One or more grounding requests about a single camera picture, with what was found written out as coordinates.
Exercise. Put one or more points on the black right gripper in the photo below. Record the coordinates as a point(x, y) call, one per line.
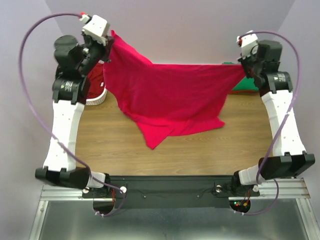
point(245, 62)

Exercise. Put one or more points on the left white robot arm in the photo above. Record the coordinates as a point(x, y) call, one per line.
point(69, 94)

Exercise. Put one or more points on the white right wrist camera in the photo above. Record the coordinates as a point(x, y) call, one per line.
point(248, 44)

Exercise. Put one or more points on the folded green t shirt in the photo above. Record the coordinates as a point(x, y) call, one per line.
point(243, 83)

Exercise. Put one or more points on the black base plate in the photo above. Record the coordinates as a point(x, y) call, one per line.
point(180, 191)

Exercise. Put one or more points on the bright pink t shirt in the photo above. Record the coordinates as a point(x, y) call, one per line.
point(168, 99)

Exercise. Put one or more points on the dark red t shirt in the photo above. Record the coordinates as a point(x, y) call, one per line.
point(96, 78)

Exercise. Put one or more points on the folded orange t shirt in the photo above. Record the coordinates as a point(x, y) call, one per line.
point(243, 92)

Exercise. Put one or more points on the white perforated plastic basket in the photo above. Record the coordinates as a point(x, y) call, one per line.
point(94, 101)

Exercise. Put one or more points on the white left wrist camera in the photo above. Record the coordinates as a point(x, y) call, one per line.
point(96, 27)

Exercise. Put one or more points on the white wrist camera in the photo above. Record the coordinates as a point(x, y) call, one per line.
point(248, 44)
point(96, 27)

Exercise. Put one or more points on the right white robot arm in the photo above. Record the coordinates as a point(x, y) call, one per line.
point(287, 156)

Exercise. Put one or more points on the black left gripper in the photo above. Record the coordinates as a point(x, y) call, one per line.
point(107, 50)

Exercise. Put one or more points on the aluminium frame rail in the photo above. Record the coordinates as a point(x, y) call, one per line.
point(51, 193)

